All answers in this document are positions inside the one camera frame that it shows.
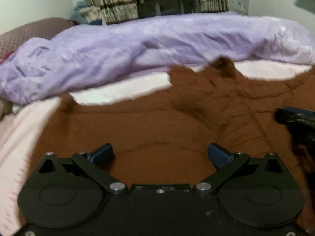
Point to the clothes pile by curtain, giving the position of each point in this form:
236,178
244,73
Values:
86,14

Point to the brown padded jacket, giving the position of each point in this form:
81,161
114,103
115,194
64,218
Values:
162,138

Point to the purple duvet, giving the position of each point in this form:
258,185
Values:
86,56

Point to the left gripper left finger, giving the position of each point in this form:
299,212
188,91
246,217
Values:
93,162

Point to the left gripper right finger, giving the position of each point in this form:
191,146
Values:
227,164

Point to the quilted mauve headboard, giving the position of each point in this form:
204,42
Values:
45,28

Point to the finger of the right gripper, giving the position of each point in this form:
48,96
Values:
295,117

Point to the grey clothes pile on bed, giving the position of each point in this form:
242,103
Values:
8,107

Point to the pink princess blanket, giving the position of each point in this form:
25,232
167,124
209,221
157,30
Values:
19,133

